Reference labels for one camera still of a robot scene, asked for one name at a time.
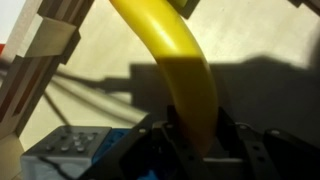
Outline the blue cube block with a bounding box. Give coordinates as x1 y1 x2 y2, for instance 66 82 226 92
81 127 161 180

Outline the yellow banana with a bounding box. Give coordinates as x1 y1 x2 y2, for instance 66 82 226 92
109 0 218 155

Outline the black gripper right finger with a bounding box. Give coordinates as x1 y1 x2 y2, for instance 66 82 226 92
216 108 320 180

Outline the wooden tray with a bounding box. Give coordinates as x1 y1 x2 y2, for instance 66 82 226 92
0 0 319 180

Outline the grey perforated cube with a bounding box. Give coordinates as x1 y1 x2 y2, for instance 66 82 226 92
20 126 111 180

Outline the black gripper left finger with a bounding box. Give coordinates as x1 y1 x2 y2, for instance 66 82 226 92
78 106 212 180

